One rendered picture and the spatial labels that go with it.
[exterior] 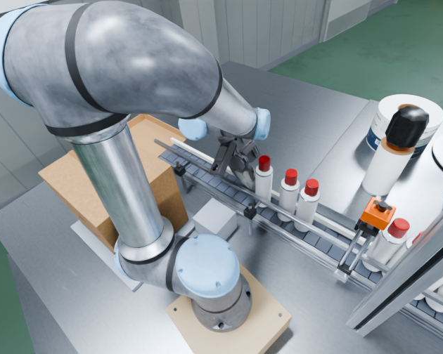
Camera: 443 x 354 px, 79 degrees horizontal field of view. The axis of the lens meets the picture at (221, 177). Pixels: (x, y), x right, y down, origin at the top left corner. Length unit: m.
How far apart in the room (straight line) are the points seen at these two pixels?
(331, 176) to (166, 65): 0.83
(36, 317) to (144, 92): 0.83
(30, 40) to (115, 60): 0.10
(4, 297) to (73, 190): 1.56
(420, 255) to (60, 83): 0.51
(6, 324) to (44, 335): 1.21
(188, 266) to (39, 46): 0.40
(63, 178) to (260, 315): 0.62
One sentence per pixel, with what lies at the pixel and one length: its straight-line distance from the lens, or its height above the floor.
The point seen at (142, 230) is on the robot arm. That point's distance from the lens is 0.52.
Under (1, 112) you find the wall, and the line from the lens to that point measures 2.36.
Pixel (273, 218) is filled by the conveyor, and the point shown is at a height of 0.88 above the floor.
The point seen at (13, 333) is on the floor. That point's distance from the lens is 2.14.
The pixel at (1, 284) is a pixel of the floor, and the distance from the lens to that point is 2.35.
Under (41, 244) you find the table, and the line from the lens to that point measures 1.15.
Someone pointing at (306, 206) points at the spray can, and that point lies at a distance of 0.77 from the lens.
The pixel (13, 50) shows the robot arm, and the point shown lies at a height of 1.52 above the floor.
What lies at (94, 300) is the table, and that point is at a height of 0.83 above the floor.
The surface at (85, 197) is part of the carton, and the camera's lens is 0.76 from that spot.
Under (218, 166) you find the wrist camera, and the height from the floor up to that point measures 1.07.
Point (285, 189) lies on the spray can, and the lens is 0.76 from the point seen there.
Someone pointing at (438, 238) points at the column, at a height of 1.29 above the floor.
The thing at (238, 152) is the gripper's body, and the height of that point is 1.07.
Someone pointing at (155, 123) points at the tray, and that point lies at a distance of 1.41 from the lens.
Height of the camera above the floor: 1.63
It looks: 48 degrees down
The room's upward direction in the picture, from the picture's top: 8 degrees counter-clockwise
